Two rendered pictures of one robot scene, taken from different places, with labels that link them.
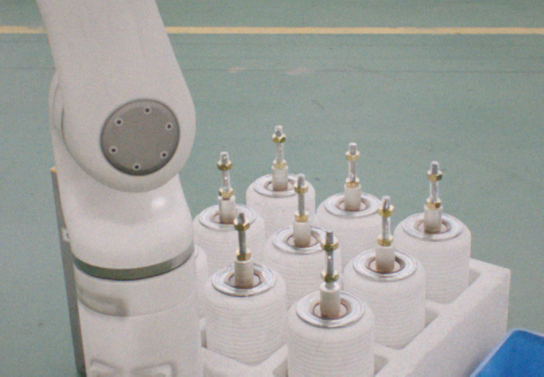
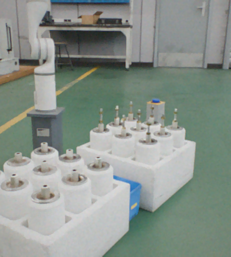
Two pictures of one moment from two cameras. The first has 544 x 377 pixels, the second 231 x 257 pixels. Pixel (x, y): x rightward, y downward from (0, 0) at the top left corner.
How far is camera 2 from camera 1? 1.71 m
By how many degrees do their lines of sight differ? 82
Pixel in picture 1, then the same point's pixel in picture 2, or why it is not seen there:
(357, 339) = (91, 135)
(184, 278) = (37, 78)
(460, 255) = (138, 148)
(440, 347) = (111, 160)
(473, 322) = (130, 168)
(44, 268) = (199, 148)
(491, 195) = not seen: outside the picture
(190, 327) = (38, 88)
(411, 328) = (114, 152)
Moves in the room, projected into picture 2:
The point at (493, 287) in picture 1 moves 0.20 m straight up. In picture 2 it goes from (142, 166) to (144, 115)
